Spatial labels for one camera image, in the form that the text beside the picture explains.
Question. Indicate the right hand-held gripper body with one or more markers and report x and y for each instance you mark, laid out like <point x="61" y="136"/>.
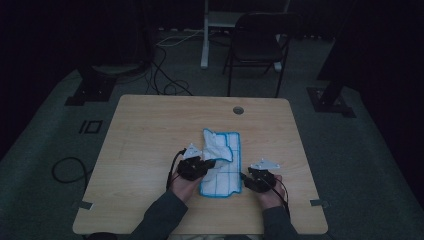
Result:
<point x="263" y="178"/>

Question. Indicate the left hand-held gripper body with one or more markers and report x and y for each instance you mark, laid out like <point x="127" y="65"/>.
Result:
<point x="191" y="166"/>

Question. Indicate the white cloth with blue edge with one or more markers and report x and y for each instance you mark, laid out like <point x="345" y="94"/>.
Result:
<point x="221" y="180"/>

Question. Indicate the person's right hand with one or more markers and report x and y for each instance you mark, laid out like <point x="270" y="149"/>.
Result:
<point x="273" y="198"/>

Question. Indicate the person's left hand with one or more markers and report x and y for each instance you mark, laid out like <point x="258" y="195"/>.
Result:
<point x="183" y="190"/>

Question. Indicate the grey tape strip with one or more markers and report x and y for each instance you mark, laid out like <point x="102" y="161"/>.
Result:
<point x="85" y="204"/>
<point x="319" y="202"/>

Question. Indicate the black stand with square base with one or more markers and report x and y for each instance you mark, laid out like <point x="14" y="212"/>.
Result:
<point x="91" y="90"/>
<point x="330" y="100"/>

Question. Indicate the round grey stand base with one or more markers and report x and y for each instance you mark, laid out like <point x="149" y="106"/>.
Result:
<point x="116" y="69"/>

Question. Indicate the black folding chair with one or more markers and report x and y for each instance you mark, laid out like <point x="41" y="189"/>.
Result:
<point x="256" y="46"/>

